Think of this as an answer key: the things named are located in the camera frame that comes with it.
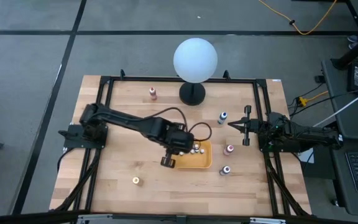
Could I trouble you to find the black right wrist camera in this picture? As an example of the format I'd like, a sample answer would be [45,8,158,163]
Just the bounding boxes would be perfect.
[253,119,265,134]

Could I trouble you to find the yellow plastic bin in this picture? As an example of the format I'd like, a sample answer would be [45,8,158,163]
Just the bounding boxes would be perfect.
[174,139,213,170]

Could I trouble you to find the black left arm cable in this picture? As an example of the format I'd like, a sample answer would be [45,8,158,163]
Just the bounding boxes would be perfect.
[149,106,213,142]

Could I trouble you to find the black T-foot desk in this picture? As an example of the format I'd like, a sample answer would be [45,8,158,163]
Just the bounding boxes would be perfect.
[331,0,358,71]

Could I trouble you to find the white cable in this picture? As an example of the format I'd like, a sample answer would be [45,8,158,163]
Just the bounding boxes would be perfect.
[314,83,358,127]

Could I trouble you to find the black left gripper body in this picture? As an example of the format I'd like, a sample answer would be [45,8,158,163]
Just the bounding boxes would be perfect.
[162,129,196,157]

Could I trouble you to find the black aluminium frame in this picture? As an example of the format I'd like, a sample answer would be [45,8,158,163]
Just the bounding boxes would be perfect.
[0,68,358,224]

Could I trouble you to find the yellow power plug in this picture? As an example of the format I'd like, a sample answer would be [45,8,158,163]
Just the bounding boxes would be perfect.
[297,90,329,108]

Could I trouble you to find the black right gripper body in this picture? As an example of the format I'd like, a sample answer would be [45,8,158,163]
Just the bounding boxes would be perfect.
[242,105,260,146]

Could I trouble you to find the white paper sheet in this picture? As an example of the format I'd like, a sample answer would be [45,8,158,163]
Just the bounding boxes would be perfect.
[299,146,315,164]

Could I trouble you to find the white globe lamp black base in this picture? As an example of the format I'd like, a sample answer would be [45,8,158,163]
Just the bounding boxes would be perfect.
[172,37,219,106]

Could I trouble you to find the yellow extension cable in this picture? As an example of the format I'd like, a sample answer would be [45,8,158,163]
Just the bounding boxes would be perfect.
[258,0,338,35]

